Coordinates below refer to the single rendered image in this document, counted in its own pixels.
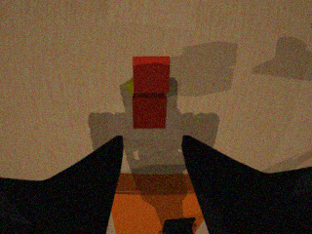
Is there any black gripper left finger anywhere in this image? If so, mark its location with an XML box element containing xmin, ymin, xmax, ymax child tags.
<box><xmin>0</xmin><ymin>136</ymin><xmax>124</xmax><ymax>234</ymax></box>

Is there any yellow cube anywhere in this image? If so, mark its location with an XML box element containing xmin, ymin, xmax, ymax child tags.
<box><xmin>124</xmin><ymin>77</ymin><xmax>172</xmax><ymax>95</ymax></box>

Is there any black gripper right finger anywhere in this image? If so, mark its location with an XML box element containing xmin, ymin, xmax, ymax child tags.
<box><xmin>182</xmin><ymin>136</ymin><xmax>312</xmax><ymax>234</ymax></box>

